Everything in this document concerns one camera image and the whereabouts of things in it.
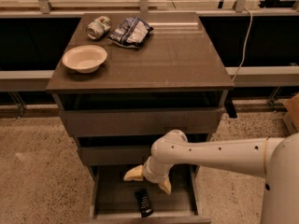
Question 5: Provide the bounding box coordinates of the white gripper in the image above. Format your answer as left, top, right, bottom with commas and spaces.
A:
123, 156, 172, 195

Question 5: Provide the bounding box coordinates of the black rxbar chocolate bar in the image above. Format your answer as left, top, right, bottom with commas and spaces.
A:
135, 189, 153, 217

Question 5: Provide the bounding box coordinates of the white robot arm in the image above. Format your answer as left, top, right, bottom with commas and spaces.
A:
123, 130, 299, 224

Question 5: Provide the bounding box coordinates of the bottom grey open drawer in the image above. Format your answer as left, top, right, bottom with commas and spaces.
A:
87, 165, 211, 224

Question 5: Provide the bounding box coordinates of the middle grey drawer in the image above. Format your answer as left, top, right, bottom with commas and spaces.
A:
78, 135, 160, 166

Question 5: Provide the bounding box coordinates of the top grey drawer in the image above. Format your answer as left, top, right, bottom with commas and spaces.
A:
53, 94, 224, 137

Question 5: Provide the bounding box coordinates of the grey drawer cabinet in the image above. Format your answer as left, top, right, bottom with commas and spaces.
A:
45, 11, 238, 224

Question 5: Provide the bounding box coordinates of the white bowl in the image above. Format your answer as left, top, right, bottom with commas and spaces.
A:
62, 45, 107, 74

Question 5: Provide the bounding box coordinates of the blue white chip bag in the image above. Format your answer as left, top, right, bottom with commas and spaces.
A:
107, 17, 153, 49

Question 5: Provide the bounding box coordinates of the cardboard box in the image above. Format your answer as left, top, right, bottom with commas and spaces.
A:
283, 94, 299, 134

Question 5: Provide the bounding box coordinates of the crushed green white can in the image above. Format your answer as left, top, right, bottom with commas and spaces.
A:
86, 16, 111, 40

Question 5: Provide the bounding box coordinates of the grey metal railing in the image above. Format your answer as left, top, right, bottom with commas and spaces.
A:
0, 0, 299, 91

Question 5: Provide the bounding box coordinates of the white cable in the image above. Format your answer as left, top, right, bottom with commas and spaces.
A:
231, 7, 254, 82

